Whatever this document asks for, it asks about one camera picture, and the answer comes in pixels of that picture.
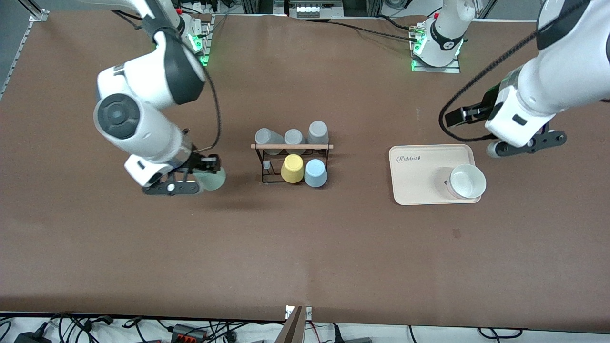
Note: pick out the mint green cup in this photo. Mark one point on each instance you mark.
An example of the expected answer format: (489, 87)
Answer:
(214, 180)

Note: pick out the pink plastic tray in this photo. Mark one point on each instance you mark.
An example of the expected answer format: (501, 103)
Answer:
(414, 181)

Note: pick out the black power adapter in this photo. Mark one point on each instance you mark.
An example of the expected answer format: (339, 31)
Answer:
(28, 338)

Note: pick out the aluminium frame profile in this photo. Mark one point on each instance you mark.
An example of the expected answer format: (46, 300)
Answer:
(37, 15)

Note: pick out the white bowl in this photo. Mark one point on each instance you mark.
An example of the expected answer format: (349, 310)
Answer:
(467, 182)

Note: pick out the black orange power strip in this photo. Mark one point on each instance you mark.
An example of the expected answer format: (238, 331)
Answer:
(188, 332)

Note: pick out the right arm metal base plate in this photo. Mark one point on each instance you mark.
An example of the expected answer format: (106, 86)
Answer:
(208, 38)

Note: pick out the yellow cup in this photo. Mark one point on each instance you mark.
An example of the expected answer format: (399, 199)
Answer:
(292, 169)

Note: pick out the grey cup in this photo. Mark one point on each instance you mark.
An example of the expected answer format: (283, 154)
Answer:
(318, 131)
(295, 137)
(267, 136)

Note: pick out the brown wooden post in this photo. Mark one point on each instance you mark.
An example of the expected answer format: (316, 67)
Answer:
(293, 328)

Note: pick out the grey socket box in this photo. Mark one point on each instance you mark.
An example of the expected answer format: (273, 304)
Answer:
(310, 9)

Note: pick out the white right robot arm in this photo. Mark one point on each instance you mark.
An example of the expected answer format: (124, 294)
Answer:
(143, 81)

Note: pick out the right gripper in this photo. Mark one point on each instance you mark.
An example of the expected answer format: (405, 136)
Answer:
(198, 162)

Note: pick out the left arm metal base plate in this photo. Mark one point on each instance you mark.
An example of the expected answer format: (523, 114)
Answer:
(452, 70)

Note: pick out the light blue cup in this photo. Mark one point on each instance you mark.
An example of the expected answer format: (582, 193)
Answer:
(315, 174)

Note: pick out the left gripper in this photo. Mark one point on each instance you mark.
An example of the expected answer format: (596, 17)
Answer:
(486, 105)

